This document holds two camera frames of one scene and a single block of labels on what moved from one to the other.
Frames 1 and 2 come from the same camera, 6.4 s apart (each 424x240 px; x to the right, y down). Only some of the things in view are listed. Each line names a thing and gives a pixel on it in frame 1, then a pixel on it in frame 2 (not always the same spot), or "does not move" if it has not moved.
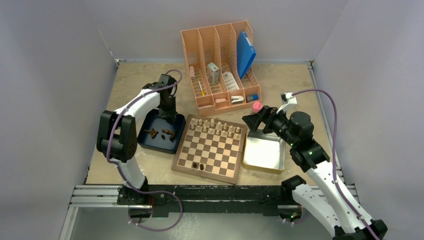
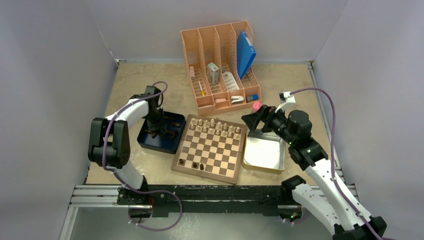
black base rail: (180, 200) does not move
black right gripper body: (276, 122) does not move
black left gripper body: (168, 110) -> (155, 120)
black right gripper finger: (253, 121) does not move
